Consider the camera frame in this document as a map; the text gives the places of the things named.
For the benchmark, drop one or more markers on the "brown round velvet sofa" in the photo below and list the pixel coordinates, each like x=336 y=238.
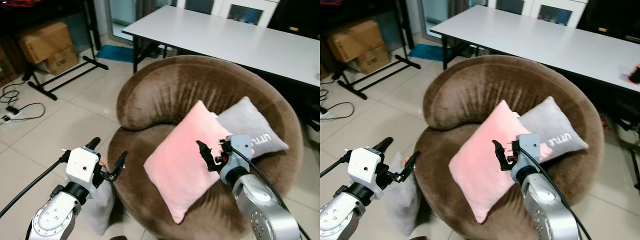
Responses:
x=470 y=87
x=165 y=90

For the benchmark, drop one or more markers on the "black metal stand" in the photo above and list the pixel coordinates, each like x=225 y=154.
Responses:
x=631 y=150

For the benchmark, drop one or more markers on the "black metal rack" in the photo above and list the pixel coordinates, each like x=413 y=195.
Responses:
x=65 y=77
x=377 y=75

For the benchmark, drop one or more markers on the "large cardboard box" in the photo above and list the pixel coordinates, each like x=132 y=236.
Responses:
x=45 y=42
x=352 y=40

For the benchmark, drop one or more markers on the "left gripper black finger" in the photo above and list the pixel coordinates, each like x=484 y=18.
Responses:
x=121 y=162
x=93 y=144
x=383 y=144
x=412 y=161

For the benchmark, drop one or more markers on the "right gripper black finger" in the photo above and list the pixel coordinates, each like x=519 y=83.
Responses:
x=500 y=151
x=513 y=146
x=225 y=147
x=205 y=152

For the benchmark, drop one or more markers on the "white power strip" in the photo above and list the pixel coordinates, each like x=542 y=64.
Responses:
x=9 y=115
x=325 y=115

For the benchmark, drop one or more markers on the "small cardboard box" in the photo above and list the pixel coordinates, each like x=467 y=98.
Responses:
x=64 y=61
x=375 y=60

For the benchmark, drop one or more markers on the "orange and black object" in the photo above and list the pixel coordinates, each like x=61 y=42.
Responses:
x=633 y=75

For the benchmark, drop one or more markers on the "white glass-door cabinet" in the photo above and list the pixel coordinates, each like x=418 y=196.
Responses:
x=245 y=11
x=555 y=12

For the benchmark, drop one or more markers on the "long white table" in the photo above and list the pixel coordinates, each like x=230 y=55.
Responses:
x=225 y=42
x=530 y=42

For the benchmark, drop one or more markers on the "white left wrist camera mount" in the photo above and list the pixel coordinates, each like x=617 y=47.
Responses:
x=82 y=167
x=365 y=165

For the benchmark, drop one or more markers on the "pink square pillow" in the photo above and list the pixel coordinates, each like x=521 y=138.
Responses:
x=180 y=160
x=480 y=160

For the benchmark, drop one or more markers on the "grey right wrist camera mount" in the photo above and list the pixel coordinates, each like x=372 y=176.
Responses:
x=531 y=149
x=241 y=147

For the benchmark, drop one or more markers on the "grey pillow with white print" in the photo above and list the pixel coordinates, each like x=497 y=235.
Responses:
x=247 y=122
x=550 y=122

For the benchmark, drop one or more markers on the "blue floor mat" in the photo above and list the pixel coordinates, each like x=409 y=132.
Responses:
x=115 y=52
x=425 y=51

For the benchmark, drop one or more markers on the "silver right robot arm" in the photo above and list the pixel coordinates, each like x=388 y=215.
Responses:
x=262 y=207
x=547 y=205

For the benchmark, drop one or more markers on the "plain grey pillow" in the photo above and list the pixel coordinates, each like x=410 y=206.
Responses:
x=102 y=210
x=400 y=200

